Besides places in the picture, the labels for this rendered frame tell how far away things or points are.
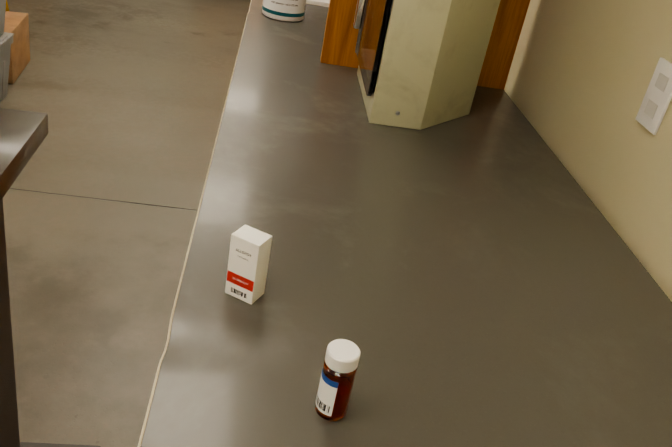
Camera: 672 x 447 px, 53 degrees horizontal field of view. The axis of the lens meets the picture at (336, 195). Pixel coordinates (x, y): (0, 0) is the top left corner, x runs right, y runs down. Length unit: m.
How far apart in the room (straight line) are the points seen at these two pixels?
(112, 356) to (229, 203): 1.19
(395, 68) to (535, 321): 0.65
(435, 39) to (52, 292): 1.55
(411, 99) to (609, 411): 0.78
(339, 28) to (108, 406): 1.18
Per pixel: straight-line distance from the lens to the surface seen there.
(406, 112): 1.43
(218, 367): 0.75
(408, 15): 1.36
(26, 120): 1.28
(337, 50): 1.75
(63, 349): 2.20
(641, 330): 1.02
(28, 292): 2.43
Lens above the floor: 1.45
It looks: 28 degrees down
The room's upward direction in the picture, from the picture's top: 11 degrees clockwise
